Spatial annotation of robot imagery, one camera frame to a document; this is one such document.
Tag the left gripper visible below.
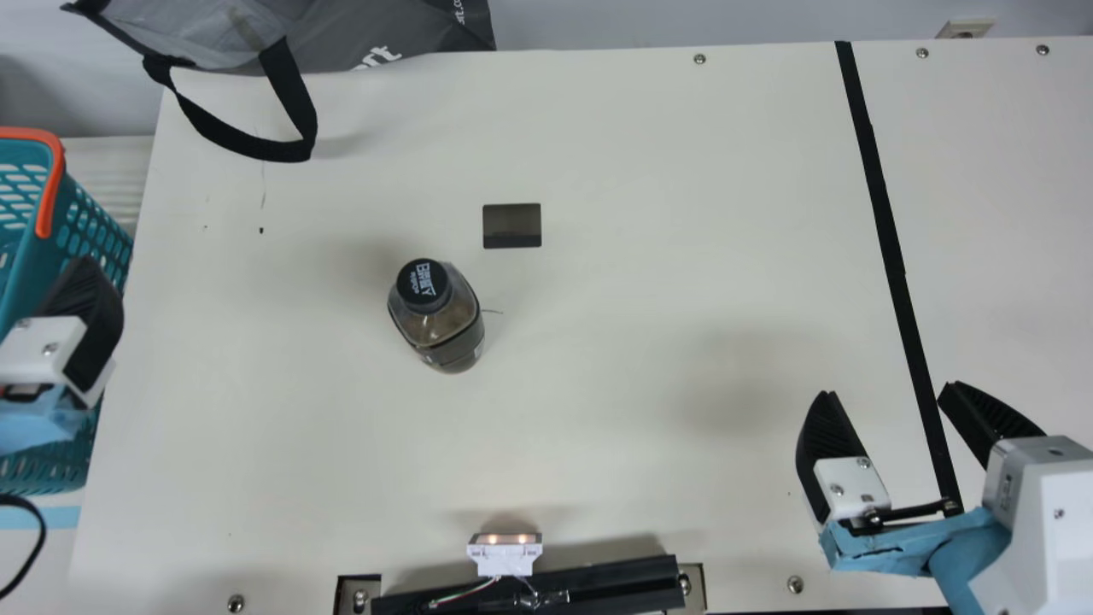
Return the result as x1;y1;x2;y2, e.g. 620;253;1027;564
0;255;126;456

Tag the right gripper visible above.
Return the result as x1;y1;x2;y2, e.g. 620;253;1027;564
796;380;1047;614

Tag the dark coffee bottle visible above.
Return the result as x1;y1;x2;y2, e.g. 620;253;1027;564
387;258;487;375

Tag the teal shopping basket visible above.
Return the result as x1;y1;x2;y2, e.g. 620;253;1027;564
0;126;135;496

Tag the black strip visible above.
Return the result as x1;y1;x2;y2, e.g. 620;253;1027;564
834;40;966;518

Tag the white device with lights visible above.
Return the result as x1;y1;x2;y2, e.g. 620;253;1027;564
466;531;543;577

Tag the small square scanner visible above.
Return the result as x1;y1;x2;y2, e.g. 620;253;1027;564
482;202;543;250

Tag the black cable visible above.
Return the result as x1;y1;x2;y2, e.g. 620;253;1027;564
0;494;46;600

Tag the dark grey bag with straps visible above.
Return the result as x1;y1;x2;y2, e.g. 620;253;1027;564
61;0;497;164

